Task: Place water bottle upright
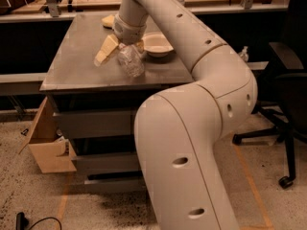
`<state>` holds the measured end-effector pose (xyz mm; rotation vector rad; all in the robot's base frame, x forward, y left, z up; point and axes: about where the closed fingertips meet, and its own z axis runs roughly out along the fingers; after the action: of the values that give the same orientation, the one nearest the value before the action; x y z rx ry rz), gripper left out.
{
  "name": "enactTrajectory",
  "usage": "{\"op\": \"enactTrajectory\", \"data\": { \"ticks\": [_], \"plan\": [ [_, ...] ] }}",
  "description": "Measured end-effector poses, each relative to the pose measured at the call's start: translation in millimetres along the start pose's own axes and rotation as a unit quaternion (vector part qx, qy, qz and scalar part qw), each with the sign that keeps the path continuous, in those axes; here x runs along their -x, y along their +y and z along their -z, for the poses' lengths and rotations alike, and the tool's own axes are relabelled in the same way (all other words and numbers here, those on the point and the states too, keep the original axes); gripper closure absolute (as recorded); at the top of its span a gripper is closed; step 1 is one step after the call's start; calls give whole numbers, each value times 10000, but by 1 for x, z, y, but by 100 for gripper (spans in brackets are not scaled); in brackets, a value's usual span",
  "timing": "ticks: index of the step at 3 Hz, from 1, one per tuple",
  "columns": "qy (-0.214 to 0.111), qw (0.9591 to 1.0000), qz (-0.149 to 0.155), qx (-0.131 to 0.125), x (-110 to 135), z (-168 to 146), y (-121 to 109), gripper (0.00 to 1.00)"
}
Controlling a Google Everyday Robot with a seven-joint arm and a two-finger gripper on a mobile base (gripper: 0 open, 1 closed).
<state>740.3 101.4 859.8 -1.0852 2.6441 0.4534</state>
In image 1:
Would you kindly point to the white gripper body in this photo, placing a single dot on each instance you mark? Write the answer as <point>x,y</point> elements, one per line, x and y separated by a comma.
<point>129,32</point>

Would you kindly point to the clear crushed plastic water bottle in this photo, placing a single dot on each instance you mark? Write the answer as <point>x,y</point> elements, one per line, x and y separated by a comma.
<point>130,60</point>

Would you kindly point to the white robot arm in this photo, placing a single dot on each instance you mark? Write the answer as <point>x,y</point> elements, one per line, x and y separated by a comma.
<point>175,130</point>

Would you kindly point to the small clear pump bottle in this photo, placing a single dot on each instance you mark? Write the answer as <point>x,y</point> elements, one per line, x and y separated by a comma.
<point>244,54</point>

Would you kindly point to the white paper bowl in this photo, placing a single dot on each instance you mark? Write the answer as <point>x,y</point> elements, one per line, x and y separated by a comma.
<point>156,45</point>

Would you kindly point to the yellow sponge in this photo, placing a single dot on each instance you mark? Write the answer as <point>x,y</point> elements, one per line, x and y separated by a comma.
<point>108,21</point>

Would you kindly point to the grey drawer cabinet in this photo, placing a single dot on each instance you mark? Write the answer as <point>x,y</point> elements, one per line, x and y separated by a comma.
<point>80,45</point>

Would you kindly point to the top grey drawer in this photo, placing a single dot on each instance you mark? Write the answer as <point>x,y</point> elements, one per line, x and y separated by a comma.
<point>92,124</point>

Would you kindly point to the grey drawer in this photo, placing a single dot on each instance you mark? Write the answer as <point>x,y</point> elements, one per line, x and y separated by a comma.
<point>115,185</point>
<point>119,162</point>
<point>92,124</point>

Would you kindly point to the middle grey drawer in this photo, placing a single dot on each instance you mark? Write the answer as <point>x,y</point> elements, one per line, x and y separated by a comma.
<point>119,162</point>

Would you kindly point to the open cardboard box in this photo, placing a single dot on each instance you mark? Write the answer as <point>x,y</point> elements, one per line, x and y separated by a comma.
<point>51,151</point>

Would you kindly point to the bottom grey drawer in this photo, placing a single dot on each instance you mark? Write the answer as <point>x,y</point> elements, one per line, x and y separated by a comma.
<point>115,185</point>

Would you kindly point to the black office chair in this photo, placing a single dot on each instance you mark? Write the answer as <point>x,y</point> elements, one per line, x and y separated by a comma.
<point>282,88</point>

